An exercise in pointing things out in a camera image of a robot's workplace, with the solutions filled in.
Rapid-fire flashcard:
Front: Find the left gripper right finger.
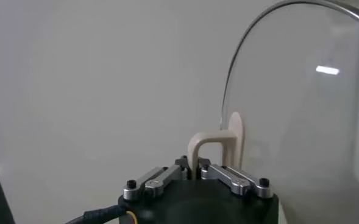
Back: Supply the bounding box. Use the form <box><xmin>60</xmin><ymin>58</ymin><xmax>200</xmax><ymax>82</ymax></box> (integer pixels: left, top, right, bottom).
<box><xmin>197</xmin><ymin>157</ymin><xmax>274</xmax><ymax>199</ymax></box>

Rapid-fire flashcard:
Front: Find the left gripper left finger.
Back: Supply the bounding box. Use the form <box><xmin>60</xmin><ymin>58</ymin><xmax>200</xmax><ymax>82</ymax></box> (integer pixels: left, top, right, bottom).
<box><xmin>123</xmin><ymin>155</ymin><xmax>188</xmax><ymax>201</ymax></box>

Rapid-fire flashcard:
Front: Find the glass lid cream handle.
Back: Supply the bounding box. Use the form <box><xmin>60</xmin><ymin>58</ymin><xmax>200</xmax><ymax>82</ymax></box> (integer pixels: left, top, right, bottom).
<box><xmin>187</xmin><ymin>0</ymin><xmax>359</xmax><ymax>224</ymax></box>

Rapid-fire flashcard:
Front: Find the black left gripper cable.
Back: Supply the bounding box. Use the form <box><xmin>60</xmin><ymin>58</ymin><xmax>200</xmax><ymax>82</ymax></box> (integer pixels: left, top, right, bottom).
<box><xmin>65</xmin><ymin>204</ymin><xmax>137</xmax><ymax>224</ymax></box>

